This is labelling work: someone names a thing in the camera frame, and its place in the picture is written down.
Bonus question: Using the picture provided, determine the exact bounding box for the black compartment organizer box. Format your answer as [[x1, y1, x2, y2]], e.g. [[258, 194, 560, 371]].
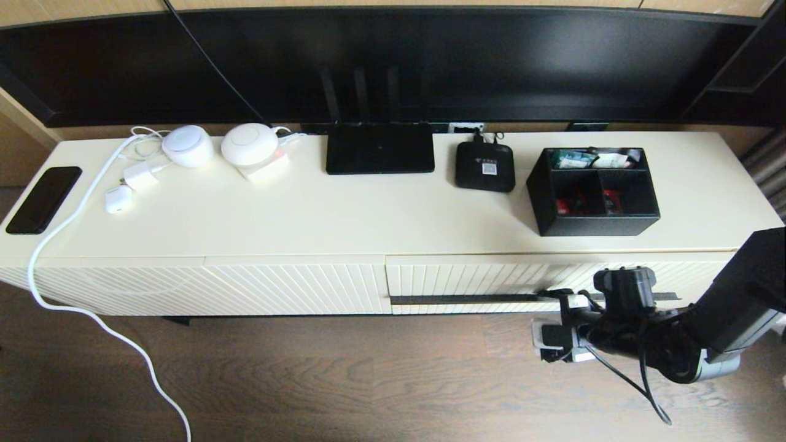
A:
[[526, 147, 661, 238]]

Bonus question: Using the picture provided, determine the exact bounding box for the cream drawer with black handle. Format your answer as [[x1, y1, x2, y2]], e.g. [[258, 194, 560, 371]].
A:
[[386, 250, 737, 316]]

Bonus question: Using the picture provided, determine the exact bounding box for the cream TV cabinet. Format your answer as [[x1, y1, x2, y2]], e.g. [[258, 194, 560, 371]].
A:
[[0, 131, 786, 326]]

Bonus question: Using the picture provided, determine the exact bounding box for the green snack packet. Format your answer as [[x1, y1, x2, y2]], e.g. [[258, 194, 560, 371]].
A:
[[550, 151, 597, 170]]

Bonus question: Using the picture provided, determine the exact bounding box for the black square set-top box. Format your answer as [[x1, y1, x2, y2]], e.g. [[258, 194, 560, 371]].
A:
[[455, 142, 516, 193]]

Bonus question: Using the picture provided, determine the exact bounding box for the grey curtain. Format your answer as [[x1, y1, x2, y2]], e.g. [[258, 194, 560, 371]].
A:
[[737, 126, 786, 222]]

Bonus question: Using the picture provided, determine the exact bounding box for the black router with antennas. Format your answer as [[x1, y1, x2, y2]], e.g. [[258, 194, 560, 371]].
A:
[[318, 66, 436, 176]]

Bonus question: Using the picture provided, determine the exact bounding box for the black flat television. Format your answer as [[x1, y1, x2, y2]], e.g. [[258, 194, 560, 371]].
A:
[[0, 7, 762, 131]]

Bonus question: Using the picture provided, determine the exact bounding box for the cream square socket block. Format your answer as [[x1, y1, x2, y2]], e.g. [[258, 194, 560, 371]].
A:
[[236, 153, 290, 183]]

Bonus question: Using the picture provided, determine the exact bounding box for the white round puck device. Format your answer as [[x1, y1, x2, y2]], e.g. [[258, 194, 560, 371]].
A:
[[220, 123, 279, 167]]

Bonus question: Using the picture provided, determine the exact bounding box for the small white dome speaker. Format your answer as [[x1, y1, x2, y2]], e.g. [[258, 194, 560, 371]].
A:
[[162, 125, 215, 169]]

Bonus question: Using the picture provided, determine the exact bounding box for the white charger adapter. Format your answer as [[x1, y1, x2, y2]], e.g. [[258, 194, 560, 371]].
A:
[[122, 160, 169, 193]]

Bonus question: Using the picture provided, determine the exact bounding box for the white earbuds case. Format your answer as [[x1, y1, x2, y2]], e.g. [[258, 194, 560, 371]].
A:
[[104, 185, 133, 214]]

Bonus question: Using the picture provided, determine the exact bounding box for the black smartphone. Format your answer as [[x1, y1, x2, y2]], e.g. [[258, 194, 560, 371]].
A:
[[6, 166, 83, 235]]

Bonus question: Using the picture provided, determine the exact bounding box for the black wall shelf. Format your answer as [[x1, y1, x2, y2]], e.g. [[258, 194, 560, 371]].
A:
[[679, 0, 786, 126]]

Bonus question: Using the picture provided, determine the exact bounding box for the thin black hanging cable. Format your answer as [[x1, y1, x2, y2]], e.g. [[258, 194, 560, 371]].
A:
[[161, 0, 271, 126]]

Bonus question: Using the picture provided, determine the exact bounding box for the thin white charger cable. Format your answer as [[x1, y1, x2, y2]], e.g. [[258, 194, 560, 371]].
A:
[[120, 126, 173, 161]]

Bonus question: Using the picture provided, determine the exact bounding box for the thick white power cable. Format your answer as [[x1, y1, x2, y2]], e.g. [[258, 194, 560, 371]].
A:
[[28, 135, 192, 442]]

